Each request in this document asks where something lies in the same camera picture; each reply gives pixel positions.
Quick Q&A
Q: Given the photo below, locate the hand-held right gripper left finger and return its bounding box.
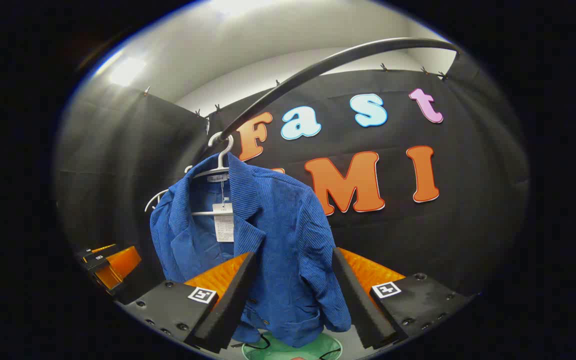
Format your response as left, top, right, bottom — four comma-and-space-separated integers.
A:
115, 251, 258, 354

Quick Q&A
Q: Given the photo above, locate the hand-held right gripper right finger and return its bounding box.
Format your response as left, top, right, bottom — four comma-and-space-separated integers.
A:
332, 247, 475, 350

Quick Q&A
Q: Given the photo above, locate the blue corduroy jacket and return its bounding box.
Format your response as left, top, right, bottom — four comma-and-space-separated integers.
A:
149, 151, 353, 348

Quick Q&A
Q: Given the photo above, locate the white clothes hanger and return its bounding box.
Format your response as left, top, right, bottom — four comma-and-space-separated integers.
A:
184, 131, 236, 217
144, 165, 194, 213

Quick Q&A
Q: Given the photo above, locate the black clothes rack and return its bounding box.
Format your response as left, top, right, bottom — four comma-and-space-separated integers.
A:
219, 37, 461, 143

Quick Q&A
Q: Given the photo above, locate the white paper hang tag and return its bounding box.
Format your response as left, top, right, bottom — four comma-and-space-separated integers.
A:
212, 202, 235, 243

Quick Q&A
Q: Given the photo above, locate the black backdrop cloth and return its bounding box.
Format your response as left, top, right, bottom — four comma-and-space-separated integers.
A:
55, 67, 529, 311

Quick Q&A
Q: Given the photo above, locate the small ceiling light panel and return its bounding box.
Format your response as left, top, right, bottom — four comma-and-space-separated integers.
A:
109, 56, 147, 87

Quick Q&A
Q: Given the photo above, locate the large ceiling light panel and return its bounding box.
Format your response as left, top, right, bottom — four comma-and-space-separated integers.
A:
203, 0, 289, 21

